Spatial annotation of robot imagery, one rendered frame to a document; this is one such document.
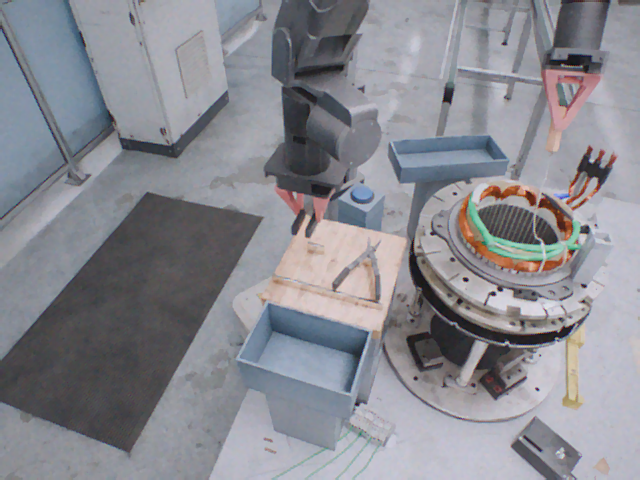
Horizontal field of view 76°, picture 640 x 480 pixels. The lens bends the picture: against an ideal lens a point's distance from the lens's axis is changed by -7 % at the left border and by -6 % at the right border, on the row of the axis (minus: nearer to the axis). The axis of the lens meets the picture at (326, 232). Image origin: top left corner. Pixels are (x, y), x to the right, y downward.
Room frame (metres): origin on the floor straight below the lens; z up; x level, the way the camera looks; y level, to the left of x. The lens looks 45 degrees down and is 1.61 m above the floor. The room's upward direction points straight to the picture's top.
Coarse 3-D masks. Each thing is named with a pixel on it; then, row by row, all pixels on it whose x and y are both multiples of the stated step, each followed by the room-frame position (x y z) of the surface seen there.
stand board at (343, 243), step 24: (312, 240) 0.53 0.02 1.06; (336, 240) 0.53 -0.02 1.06; (360, 240) 0.53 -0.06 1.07; (384, 240) 0.53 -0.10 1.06; (288, 264) 0.47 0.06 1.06; (312, 264) 0.47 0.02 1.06; (336, 264) 0.47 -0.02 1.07; (384, 264) 0.47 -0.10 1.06; (288, 288) 0.42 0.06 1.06; (360, 288) 0.42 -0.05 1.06; (384, 288) 0.42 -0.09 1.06; (312, 312) 0.38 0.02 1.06; (336, 312) 0.38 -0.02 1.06; (360, 312) 0.38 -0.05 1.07; (384, 312) 0.38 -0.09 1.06
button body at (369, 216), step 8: (360, 184) 0.72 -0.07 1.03; (376, 192) 0.70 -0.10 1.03; (344, 200) 0.67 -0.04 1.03; (376, 200) 0.67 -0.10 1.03; (344, 208) 0.67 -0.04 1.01; (352, 208) 0.65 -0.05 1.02; (360, 208) 0.65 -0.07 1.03; (368, 208) 0.65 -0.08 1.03; (376, 208) 0.66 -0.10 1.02; (344, 216) 0.67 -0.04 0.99; (352, 216) 0.65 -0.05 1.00; (360, 216) 0.64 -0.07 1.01; (368, 216) 0.64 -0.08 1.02; (376, 216) 0.67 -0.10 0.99; (352, 224) 0.65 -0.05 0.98; (360, 224) 0.64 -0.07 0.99; (368, 224) 0.64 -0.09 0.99; (376, 224) 0.67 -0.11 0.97
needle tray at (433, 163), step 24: (408, 144) 0.85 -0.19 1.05; (432, 144) 0.86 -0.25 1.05; (456, 144) 0.86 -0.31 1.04; (480, 144) 0.87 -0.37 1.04; (408, 168) 0.74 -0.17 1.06; (432, 168) 0.75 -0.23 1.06; (456, 168) 0.75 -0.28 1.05; (480, 168) 0.76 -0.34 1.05; (504, 168) 0.77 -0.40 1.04; (432, 192) 0.76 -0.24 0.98
